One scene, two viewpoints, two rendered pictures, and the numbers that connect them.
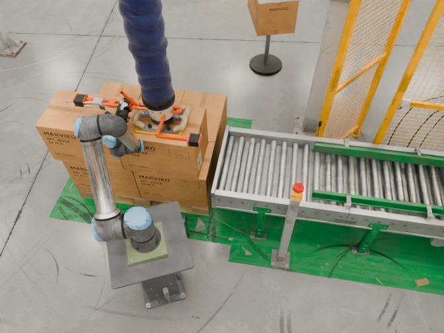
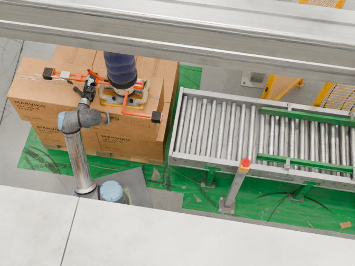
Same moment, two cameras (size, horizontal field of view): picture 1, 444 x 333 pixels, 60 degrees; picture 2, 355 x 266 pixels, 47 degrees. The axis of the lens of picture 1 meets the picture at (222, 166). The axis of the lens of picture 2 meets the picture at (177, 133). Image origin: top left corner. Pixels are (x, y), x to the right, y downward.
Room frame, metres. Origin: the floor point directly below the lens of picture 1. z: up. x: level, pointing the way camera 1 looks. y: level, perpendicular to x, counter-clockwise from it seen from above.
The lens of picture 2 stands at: (0.18, 0.15, 3.75)
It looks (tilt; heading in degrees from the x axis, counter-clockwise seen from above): 63 degrees down; 355
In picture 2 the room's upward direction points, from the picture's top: 3 degrees clockwise
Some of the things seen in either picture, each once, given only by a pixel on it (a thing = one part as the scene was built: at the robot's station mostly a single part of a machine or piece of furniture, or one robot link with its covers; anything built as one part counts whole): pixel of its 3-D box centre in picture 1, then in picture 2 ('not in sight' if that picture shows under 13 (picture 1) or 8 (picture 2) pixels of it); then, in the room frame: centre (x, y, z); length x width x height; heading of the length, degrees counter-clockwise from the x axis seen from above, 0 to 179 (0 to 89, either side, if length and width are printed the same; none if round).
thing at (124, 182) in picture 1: (153, 141); (111, 96); (2.34, 0.62, 0.34); 1.20 x 1.00 x 0.40; 79
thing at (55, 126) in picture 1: (91, 129); (56, 94); (2.12, 1.03, 0.74); 0.60 x 0.40 x 0.40; 78
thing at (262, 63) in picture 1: (267, 43); not in sight; (3.84, -0.56, 0.31); 0.40 x 0.40 x 0.62
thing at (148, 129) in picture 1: (159, 128); (122, 100); (1.90, 0.44, 0.97); 0.34 x 0.10 x 0.05; 80
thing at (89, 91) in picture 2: (120, 118); (88, 94); (1.91, 0.70, 1.07); 0.12 x 0.09 x 0.08; 169
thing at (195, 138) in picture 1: (194, 140); (156, 117); (1.69, 0.18, 1.08); 0.09 x 0.08 x 0.05; 170
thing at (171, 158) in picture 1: (164, 139); (124, 105); (1.99, 0.44, 0.74); 0.60 x 0.40 x 0.40; 78
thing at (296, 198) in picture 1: (287, 229); (234, 187); (1.32, -0.46, 0.50); 0.07 x 0.07 x 1.00; 79
